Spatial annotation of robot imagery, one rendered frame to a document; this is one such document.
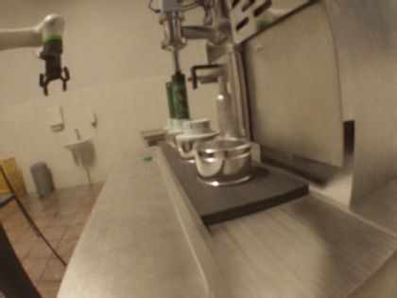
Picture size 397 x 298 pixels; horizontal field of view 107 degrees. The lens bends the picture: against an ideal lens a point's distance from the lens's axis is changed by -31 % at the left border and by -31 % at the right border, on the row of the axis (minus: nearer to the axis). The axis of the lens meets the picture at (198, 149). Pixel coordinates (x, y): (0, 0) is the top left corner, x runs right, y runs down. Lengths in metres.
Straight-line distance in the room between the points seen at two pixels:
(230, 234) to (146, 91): 3.84
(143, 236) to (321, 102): 0.18
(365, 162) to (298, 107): 0.08
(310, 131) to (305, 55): 0.07
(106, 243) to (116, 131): 3.82
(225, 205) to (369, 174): 0.15
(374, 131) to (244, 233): 0.15
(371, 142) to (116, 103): 3.90
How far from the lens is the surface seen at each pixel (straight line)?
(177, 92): 0.44
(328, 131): 0.18
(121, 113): 3.96
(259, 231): 0.17
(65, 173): 4.38
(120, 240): 0.19
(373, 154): 0.23
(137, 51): 4.13
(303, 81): 0.20
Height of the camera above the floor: 1.12
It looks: 11 degrees down
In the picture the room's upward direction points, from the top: 7 degrees counter-clockwise
